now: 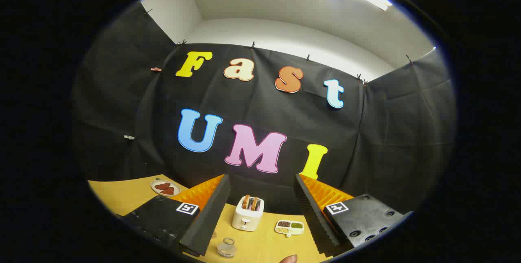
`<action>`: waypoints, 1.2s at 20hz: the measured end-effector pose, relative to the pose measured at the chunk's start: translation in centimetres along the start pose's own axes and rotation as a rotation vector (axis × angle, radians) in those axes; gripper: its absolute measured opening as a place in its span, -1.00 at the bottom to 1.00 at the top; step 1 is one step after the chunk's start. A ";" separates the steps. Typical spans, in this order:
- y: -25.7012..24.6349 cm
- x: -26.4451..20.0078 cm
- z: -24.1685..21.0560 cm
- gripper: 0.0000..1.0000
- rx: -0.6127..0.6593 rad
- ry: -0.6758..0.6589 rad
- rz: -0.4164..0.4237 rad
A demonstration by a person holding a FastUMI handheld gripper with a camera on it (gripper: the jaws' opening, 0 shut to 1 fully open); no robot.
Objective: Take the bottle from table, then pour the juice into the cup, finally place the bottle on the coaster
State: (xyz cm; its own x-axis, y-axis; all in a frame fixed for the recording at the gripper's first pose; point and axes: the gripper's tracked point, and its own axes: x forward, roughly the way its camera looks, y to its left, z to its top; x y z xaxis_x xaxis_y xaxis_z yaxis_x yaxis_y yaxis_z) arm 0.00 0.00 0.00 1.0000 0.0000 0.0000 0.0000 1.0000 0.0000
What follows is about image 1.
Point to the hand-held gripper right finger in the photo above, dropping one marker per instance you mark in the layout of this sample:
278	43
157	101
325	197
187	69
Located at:
315	222

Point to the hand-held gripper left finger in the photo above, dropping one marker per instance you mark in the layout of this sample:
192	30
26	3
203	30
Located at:
211	218

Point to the clear plastic bottle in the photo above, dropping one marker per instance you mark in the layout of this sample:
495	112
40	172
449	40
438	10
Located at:
226	250

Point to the pile of green beans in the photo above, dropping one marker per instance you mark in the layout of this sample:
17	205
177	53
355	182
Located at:
296	225

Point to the white divided dish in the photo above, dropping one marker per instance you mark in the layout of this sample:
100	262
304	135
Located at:
296	231

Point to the pile of dark brown beans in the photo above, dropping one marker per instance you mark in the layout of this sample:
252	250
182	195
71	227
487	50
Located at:
283	224

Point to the pile of beige beans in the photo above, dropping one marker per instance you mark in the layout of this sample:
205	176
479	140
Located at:
282	230

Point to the white toaster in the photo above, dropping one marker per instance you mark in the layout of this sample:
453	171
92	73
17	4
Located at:
246	219

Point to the toasted bread slice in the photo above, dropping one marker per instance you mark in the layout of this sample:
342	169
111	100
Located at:
245	202
254	203

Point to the white oval plate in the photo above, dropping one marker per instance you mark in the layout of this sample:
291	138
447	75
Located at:
177	189

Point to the reddish brown sausage piece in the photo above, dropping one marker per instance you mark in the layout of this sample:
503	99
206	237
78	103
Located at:
168	191
163	186

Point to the wooden table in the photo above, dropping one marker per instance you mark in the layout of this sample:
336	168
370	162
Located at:
268	246

